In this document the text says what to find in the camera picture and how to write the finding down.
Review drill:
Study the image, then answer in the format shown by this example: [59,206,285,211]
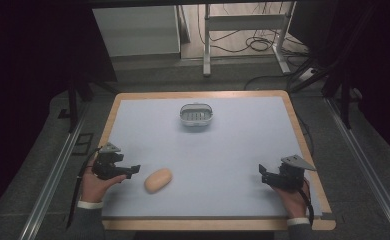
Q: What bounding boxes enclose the white power strip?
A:
[296,67,318,83]

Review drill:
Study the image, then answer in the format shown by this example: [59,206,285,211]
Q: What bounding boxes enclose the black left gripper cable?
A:
[65,146,103,230]

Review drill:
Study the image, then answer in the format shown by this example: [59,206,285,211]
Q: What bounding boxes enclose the person's left hand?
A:
[79,159,128,204]

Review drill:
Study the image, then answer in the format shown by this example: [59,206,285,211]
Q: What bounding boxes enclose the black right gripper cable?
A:
[299,179,315,228]

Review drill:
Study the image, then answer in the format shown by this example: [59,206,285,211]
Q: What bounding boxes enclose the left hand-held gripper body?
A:
[91,142,130,181]

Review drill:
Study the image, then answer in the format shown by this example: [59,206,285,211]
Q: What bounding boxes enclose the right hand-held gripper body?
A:
[266,154,318,192]

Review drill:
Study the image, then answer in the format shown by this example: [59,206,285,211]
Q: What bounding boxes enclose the tan bread roll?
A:
[144,167,174,194]

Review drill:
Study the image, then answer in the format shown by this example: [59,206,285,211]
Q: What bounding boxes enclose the black tripod stand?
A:
[57,59,119,134]
[289,3,377,130]

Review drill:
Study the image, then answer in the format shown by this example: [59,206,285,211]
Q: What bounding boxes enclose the light blue table mat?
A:
[101,96,323,219]

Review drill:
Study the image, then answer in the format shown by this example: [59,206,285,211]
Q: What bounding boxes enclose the white cabinet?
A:
[92,4,182,58]

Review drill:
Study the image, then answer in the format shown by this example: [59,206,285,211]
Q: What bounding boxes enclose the black floor cables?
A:
[197,3,312,91]

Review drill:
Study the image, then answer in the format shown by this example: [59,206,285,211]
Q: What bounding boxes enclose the person's right hand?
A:
[271,177,311,220]

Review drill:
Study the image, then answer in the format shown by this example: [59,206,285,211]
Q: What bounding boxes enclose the aluminium floor rail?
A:
[18,103,90,240]
[326,98,390,240]

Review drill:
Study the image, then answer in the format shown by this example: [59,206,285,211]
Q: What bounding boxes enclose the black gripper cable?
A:
[299,179,315,228]
[65,146,103,230]

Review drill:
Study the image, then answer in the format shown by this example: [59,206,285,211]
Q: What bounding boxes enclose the white metal desk frame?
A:
[202,2,297,78]

